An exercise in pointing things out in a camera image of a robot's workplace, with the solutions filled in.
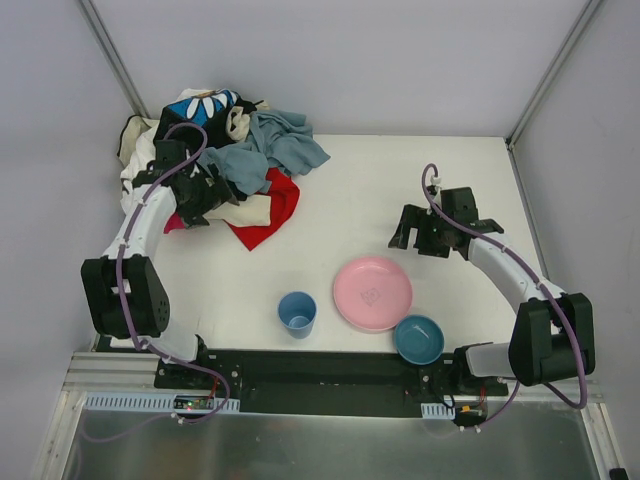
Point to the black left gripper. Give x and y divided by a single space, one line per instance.
209 191

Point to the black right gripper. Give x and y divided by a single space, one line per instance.
417 233

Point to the black printed cloth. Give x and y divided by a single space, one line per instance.
199 121

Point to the grey-blue cloth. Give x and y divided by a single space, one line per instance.
276 139

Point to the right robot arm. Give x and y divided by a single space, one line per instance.
553 334

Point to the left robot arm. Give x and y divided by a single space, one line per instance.
125 295

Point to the magenta pink cloth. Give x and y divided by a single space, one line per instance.
174 223

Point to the cream beige cloth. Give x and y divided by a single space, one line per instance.
253 211

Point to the red cloth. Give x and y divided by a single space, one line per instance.
284 195

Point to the white cloth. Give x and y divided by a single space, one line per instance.
144 153

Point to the pink plate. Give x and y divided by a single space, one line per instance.
372 293

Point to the beige tote bag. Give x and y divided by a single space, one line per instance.
134 127

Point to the dark blue bowl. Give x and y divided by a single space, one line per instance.
419 340

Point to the light blue cup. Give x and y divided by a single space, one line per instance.
297 312

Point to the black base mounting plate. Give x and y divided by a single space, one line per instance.
328 383

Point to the right cable duct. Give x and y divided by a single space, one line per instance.
439 411

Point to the cable duct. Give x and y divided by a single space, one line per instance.
159 403
439 411

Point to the aluminium frame rail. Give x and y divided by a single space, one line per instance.
110 370

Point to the left cable duct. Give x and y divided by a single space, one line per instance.
159 403

